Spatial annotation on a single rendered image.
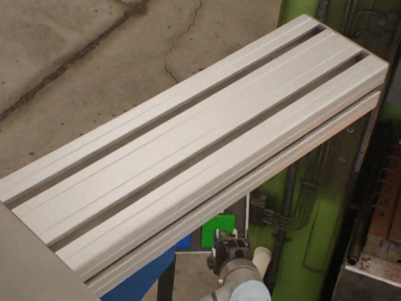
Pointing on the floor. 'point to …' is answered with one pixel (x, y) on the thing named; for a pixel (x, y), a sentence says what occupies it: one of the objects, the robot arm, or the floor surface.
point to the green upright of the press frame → (322, 226)
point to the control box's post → (166, 283)
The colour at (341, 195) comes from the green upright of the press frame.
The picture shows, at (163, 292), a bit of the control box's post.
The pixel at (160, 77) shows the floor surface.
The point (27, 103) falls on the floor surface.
